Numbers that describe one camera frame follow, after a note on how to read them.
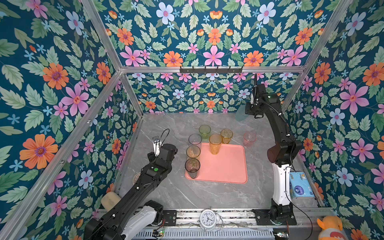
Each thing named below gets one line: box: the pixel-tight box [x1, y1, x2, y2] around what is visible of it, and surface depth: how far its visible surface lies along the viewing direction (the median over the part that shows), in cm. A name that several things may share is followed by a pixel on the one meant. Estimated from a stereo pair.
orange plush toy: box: [317, 215, 349, 240], surface depth 68 cm
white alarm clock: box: [199, 206, 221, 231], surface depth 72 cm
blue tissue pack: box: [289, 171, 315, 200], surface depth 80 cm
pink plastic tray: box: [184, 142, 248, 185], surface depth 95 cm
